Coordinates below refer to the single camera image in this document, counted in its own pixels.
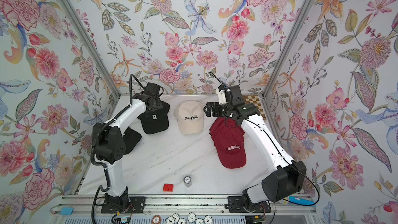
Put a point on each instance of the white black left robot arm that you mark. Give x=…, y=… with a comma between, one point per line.
x=112, y=139

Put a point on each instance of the black cap back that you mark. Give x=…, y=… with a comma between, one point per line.
x=156, y=121

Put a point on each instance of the blue toy microphone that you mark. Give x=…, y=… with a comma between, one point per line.
x=300, y=201

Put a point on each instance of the white poker chip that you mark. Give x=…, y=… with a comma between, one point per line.
x=170, y=220
x=191, y=217
x=208, y=219
x=200, y=221
x=176, y=217

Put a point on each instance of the red cap back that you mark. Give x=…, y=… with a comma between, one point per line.
x=232, y=153

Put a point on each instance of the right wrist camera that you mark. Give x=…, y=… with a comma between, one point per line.
x=230, y=95

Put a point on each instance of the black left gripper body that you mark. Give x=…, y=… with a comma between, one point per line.
x=157, y=104

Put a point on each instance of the red toy brick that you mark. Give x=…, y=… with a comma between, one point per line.
x=168, y=188

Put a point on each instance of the aluminium front rail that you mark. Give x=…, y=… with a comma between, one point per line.
x=181, y=204

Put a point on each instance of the cream cap front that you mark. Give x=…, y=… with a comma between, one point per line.
x=190, y=117

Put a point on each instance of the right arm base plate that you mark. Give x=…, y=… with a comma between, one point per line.
x=242, y=204

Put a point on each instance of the orange poker chip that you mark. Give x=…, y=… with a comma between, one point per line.
x=156, y=219

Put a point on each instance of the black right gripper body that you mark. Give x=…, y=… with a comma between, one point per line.
x=226, y=111

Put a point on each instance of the black cap front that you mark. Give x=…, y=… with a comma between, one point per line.
x=131, y=139

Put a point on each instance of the black cap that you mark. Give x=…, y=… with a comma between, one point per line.
x=156, y=121
x=131, y=139

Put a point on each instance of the wooden chess board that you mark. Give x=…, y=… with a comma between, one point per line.
x=255, y=99

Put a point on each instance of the blue tag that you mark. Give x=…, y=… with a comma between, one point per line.
x=66, y=211

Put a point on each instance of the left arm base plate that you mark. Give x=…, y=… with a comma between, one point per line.
x=134, y=205

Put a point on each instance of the stack of poker chips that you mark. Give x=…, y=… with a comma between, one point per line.
x=187, y=181

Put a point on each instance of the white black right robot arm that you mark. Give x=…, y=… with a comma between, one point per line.
x=285, y=176

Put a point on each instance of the red cap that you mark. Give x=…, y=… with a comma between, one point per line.
x=232, y=153
x=223, y=122
x=224, y=134

